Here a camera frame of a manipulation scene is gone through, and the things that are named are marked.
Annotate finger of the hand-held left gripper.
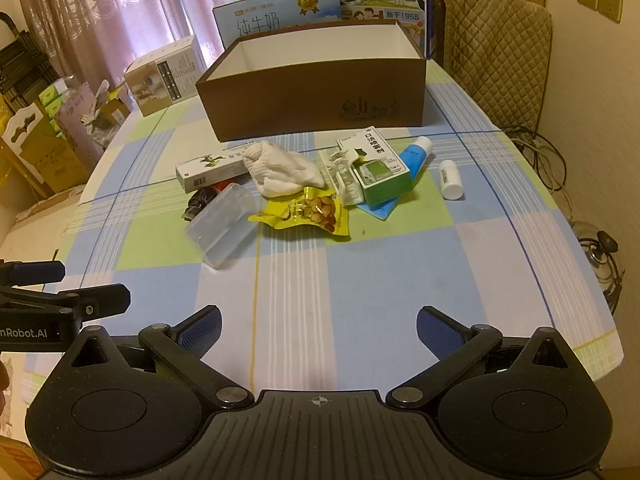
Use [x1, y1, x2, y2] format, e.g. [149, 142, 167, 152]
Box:
[0, 283, 132, 322]
[0, 259, 67, 287]

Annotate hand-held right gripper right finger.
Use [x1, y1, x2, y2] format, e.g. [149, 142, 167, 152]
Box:
[386, 305, 577, 411]

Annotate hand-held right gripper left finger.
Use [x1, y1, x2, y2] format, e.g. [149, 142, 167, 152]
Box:
[62, 304, 256, 411]

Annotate clear plastic container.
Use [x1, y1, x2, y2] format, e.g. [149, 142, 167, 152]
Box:
[184, 183, 259, 270]

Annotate yellow snack packet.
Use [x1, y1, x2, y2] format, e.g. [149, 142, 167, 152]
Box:
[248, 186, 351, 238]

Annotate white ointment box green bird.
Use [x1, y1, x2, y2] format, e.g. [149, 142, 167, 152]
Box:
[175, 142, 262, 195]

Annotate green and white medicine box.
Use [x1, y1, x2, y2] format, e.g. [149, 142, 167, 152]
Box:
[335, 125, 414, 209]

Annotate blue tube with white cap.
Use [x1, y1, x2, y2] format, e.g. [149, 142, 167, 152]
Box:
[357, 135, 434, 222]

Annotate white knitted cloth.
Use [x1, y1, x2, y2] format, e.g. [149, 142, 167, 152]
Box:
[241, 140, 329, 199]

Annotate brown cardboard box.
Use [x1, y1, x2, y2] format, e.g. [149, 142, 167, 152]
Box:
[195, 18, 429, 144]

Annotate yellow cardboard box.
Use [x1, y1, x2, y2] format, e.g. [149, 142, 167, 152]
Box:
[0, 122, 87, 197]

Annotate dark brown and red item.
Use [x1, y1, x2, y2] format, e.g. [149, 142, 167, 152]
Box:
[180, 179, 237, 222]

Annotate white carved wooden panel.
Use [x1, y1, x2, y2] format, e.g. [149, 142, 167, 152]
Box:
[0, 101, 42, 162]

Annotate white pill bottle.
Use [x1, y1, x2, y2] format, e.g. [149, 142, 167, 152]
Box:
[438, 158, 465, 201]

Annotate green tissue packs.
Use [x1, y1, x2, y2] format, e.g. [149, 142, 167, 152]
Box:
[37, 77, 74, 137]

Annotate crumpled paper bag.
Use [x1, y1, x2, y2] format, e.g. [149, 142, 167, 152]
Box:
[55, 79, 132, 162]

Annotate metal pot with black knob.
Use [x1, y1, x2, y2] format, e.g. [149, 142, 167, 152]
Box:
[572, 219, 627, 303]

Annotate black metal rack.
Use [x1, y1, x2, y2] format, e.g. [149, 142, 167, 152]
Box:
[0, 12, 62, 107]

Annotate white and beige appliance box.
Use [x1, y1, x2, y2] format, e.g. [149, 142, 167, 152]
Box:
[123, 35, 207, 117]

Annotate pink curtain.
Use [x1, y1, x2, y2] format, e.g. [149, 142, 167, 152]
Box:
[12, 0, 337, 92]

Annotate quilted beige chair cover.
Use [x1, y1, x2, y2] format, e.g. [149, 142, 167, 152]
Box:
[437, 0, 554, 132]

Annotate light blue milk carton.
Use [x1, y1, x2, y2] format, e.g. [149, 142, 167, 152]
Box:
[212, 0, 343, 54]

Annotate bundle of floor cables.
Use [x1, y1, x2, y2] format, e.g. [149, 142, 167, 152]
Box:
[504, 125, 569, 194]

